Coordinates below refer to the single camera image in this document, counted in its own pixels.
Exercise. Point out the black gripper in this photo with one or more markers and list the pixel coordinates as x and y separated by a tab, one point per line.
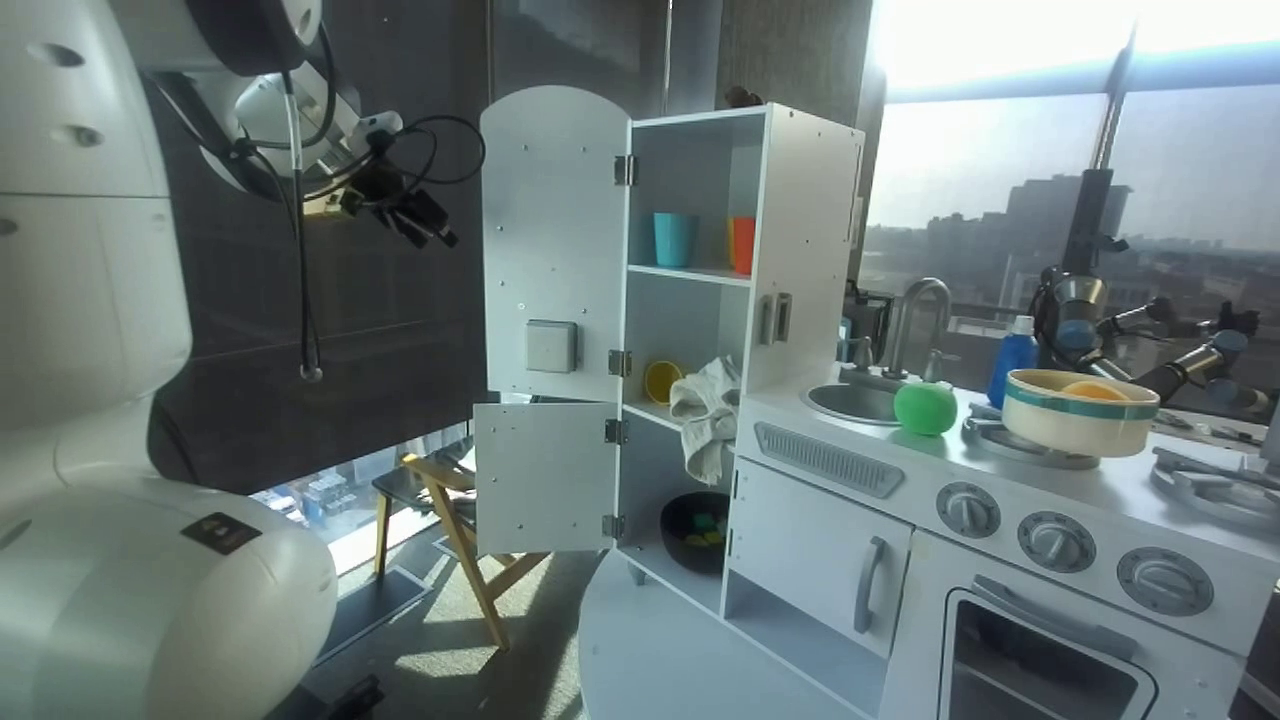
393	190

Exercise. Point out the cream bowl with green stripe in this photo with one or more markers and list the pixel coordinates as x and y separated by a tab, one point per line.
1078	417

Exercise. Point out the grey stove knob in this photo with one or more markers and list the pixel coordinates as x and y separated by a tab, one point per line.
968	509
1056	542
1165	580

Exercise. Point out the white oven door with window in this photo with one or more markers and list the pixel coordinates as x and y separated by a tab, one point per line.
1043	640

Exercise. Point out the black bowl with fruit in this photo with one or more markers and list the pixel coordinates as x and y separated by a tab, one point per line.
693	534

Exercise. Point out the blue bottle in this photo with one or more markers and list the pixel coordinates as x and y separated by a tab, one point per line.
1008	362

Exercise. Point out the tall white fridge door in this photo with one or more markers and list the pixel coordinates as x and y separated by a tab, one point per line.
555	240

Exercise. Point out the blue plastic cup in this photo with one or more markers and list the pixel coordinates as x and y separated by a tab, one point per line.
674	240

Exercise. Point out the dark window blind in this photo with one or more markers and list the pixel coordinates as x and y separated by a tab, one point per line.
384	362

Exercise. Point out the yellow plastic cup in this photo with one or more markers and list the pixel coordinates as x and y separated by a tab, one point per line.
660	380

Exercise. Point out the silver toy faucet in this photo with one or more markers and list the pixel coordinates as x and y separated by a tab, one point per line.
922	312

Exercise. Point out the green toy cup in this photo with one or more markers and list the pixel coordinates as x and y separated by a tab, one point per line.
927	408

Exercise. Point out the small white cabinet door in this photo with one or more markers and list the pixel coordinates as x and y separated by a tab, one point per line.
813	546

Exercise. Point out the orange plastic cup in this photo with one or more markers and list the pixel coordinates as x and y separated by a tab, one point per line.
743	247

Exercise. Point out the grey metal utensil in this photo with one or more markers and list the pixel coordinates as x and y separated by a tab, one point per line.
1223	482

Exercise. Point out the white toy kitchen cabinet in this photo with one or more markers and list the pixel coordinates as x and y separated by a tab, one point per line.
804	212

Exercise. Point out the short white fridge door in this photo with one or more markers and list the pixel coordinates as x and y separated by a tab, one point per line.
545	476

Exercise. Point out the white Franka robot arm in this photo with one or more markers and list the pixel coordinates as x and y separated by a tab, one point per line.
92	266

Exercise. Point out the black tripod equipment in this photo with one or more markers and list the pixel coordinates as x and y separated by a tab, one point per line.
1082	321

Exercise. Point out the white crumpled cloth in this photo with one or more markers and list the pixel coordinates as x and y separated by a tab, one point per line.
706	413

